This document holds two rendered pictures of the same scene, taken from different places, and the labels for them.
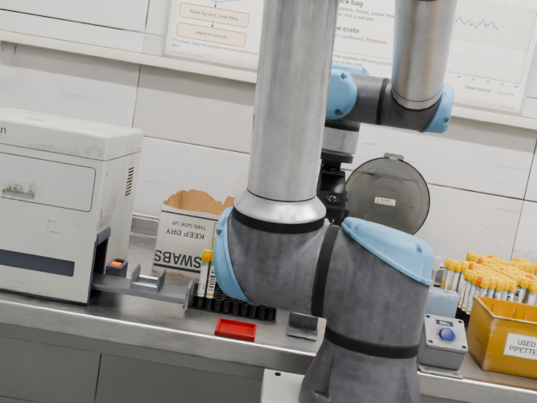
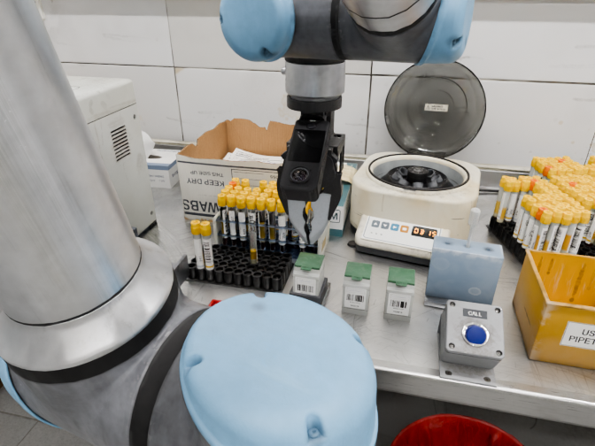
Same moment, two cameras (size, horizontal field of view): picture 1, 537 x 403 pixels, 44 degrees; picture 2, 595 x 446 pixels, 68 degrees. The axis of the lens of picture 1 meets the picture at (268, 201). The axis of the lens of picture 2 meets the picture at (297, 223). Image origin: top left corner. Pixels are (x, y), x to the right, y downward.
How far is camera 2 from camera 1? 0.66 m
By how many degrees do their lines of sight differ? 24
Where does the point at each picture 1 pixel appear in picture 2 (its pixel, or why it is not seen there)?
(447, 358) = (475, 361)
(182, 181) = (230, 108)
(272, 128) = not seen: outside the picture
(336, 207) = (304, 189)
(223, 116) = not seen: hidden behind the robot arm
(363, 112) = (312, 44)
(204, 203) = (249, 131)
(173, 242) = (197, 191)
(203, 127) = not seen: hidden behind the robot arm
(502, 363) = (557, 354)
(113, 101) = (149, 35)
